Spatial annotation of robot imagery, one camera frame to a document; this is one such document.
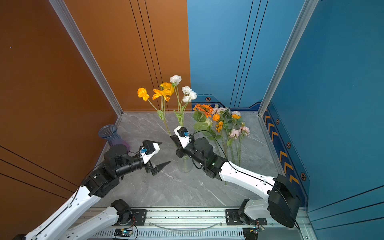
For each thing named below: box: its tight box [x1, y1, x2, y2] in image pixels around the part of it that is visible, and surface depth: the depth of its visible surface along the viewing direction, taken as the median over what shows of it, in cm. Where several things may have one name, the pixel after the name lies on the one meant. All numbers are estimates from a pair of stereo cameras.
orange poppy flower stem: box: [137, 82, 175, 137], surface depth 57 cm
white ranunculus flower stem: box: [169, 75, 197, 127], surface depth 76 cm
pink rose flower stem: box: [227, 129, 240, 164], surface depth 104 cm
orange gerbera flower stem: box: [192, 103, 215, 138], surface depth 73 cm
